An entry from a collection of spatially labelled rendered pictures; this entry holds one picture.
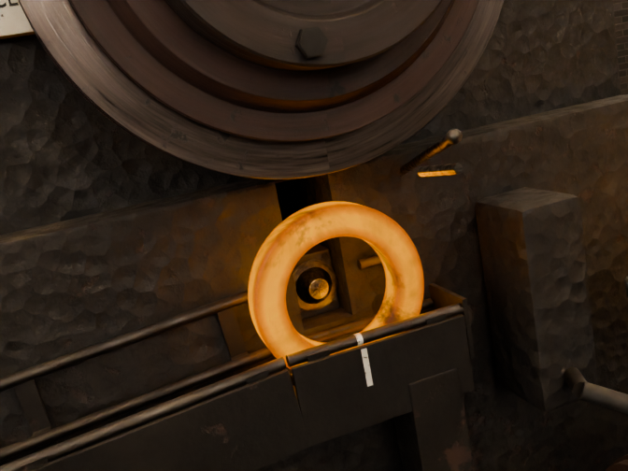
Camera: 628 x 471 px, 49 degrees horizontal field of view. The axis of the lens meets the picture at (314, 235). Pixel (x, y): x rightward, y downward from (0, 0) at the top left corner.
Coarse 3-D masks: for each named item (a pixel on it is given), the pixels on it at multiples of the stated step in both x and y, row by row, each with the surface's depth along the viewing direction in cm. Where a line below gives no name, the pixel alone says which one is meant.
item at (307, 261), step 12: (312, 252) 80; (324, 252) 81; (300, 264) 80; (312, 264) 80; (324, 264) 81; (336, 276) 81; (336, 288) 82; (300, 300) 80; (324, 300) 81; (336, 300) 82; (300, 312) 81; (312, 312) 81
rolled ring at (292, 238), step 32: (288, 224) 68; (320, 224) 69; (352, 224) 70; (384, 224) 71; (256, 256) 70; (288, 256) 68; (384, 256) 72; (416, 256) 73; (256, 288) 68; (416, 288) 73; (256, 320) 69; (288, 320) 70; (384, 320) 74; (288, 352) 70
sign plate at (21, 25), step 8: (0, 0) 66; (8, 0) 66; (16, 0) 67; (0, 8) 66; (8, 8) 66; (16, 8) 67; (0, 16) 66; (8, 16) 67; (16, 16) 67; (24, 16) 67; (0, 24) 66; (8, 24) 67; (16, 24) 67; (24, 24) 67; (0, 32) 67; (8, 32) 67; (16, 32) 67; (24, 32) 67; (32, 32) 68
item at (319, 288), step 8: (304, 272) 80; (312, 272) 79; (320, 272) 80; (304, 280) 79; (312, 280) 79; (320, 280) 79; (328, 280) 80; (296, 288) 80; (304, 288) 79; (312, 288) 79; (320, 288) 79; (328, 288) 79; (304, 296) 80; (312, 296) 79; (320, 296) 79
